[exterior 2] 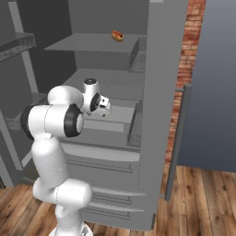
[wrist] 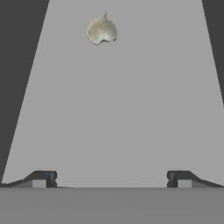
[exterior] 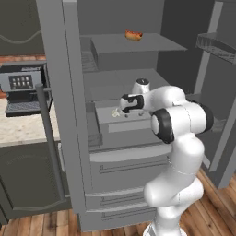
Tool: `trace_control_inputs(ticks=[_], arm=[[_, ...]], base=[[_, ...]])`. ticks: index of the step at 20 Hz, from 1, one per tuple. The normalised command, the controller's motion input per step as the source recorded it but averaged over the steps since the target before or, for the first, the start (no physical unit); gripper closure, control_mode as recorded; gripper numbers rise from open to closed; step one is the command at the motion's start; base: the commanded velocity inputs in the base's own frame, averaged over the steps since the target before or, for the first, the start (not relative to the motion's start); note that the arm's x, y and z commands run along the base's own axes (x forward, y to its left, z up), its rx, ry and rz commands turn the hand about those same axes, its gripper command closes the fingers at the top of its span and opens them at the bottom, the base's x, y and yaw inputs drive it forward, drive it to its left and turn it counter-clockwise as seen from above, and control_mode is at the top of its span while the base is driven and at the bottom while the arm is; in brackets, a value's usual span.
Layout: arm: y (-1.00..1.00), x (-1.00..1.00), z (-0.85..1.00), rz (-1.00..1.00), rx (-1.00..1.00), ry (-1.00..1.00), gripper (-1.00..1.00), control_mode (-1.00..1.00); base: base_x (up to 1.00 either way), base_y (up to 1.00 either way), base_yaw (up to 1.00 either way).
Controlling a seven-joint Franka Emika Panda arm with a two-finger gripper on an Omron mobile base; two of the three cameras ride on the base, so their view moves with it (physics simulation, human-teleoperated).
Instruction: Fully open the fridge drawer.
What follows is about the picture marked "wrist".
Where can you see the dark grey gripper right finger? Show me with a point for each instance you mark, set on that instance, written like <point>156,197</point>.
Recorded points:
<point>180,176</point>

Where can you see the pale garlic bulb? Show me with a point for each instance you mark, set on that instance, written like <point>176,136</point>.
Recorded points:
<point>102,29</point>

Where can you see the grey fridge drawer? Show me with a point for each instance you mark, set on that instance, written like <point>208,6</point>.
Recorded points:
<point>122,110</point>

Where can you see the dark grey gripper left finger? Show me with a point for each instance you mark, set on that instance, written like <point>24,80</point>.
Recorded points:
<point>43,176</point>

